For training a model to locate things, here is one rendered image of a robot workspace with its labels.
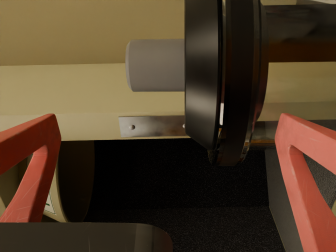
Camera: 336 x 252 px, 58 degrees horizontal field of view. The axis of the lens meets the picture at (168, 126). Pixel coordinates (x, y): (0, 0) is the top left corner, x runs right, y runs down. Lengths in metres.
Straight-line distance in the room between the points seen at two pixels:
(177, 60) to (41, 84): 0.21
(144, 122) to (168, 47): 0.12
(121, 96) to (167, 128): 0.06
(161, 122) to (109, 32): 0.45
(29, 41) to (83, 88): 0.45
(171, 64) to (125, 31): 0.54
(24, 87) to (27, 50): 0.42
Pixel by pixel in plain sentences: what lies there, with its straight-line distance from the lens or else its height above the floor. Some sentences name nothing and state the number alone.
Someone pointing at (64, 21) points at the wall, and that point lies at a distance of 0.71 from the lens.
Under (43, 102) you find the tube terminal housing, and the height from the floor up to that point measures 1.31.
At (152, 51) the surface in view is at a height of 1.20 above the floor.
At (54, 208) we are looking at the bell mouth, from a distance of 0.39.
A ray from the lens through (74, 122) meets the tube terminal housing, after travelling 0.28.
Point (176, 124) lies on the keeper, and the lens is 0.27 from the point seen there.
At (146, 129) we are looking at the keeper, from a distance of 0.27.
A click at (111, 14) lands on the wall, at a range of 0.68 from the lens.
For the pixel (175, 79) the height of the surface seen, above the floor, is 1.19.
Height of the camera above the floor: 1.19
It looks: level
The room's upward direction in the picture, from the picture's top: 91 degrees counter-clockwise
